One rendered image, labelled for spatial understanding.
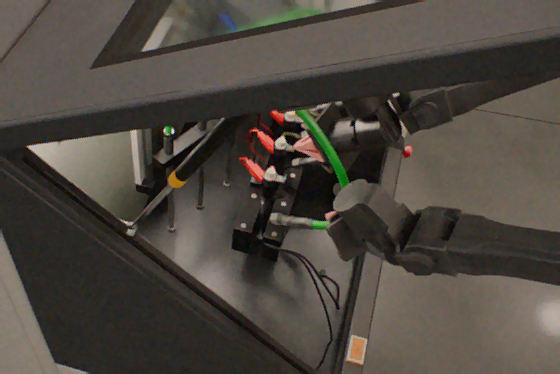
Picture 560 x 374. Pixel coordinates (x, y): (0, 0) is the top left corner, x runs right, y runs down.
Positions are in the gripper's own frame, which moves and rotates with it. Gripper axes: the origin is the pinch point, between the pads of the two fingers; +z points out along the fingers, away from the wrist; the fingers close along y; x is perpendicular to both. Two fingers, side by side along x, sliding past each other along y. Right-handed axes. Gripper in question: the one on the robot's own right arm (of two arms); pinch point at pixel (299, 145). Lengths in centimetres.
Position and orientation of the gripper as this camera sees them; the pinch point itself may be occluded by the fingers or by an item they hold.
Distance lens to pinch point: 114.4
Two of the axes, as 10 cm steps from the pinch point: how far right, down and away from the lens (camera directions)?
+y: -5.1, -7.6, -3.9
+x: -4.9, 6.4, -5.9
